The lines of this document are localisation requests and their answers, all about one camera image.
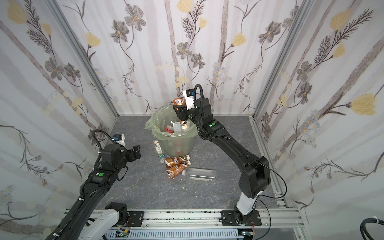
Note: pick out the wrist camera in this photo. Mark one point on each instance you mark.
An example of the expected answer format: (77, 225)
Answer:
(119, 139)
(189, 96)

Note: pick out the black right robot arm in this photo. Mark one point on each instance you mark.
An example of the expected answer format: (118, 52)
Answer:
(255, 171)

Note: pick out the green plastic bin liner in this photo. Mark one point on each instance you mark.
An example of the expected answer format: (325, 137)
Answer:
(164, 117)

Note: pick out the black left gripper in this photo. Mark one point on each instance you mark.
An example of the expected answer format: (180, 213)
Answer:
(136, 151)

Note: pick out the white vented cable duct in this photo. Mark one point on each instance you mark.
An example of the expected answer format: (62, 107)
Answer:
(177, 234)

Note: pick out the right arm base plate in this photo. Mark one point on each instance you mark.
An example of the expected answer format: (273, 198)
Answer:
(232, 218)

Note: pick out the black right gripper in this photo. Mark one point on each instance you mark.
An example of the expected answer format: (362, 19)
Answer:
(182, 111)

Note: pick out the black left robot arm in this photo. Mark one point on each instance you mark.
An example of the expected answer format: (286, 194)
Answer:
(113, 157)

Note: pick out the aluminium mounting rail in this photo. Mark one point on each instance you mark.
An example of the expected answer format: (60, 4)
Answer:
(209, 219)

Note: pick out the red cap water bottle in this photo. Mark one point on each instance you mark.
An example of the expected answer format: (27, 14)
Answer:
(177, 127)

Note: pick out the clear bottle with crane label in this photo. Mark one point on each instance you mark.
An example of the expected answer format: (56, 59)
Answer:
(159, 151)

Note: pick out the small bottle pink label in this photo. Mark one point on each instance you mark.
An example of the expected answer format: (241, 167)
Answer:
(169, 129)

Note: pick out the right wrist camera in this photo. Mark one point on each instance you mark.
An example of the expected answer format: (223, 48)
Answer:
(189, 96)

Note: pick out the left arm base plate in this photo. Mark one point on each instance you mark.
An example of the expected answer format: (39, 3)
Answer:
(134, 219)

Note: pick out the brown coffee bottle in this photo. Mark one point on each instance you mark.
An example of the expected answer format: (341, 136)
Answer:
(180, 108)
(178, 169)
(173, 161)

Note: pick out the clear square bottle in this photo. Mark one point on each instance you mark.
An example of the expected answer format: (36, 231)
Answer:
(199, 174)

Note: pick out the mesh waste bin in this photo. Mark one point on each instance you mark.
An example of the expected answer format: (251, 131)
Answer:
(179, 144)

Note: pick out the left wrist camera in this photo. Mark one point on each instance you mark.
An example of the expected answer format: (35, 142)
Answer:
(119, 139)

